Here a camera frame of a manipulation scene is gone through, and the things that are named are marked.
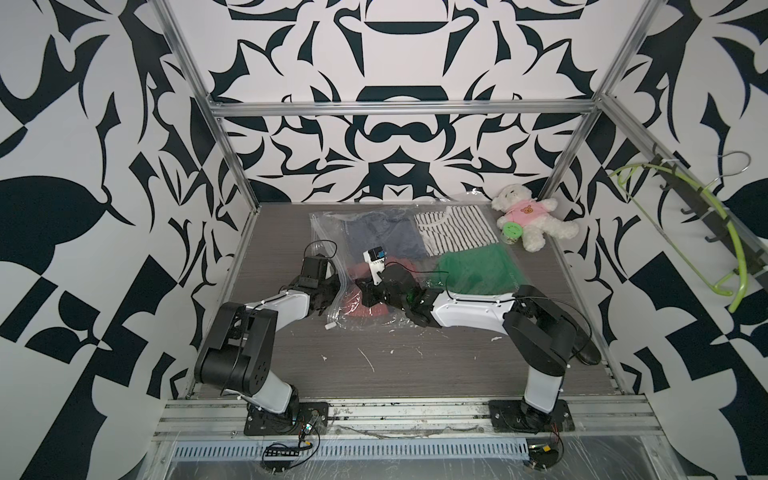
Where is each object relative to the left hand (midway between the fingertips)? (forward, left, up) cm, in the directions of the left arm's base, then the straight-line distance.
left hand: (347, 280), depth 95 cm
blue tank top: (+18, -16, +2) cm, 24 cm away
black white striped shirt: (+22, -38, -2) cm, 45 cm away
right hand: (-4, -3, +10) cm, 11 cm away
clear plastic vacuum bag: (+13, +6, +8) cm, 16 cm away
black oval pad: (-23, -66, -1) cm, 70 cm away
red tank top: (-10, -3, +7) cm, 13 cm away
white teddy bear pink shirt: (+22, -65, +5) cm, 68 cm away
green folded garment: (+3, -45, -1) cm, 45 cm away
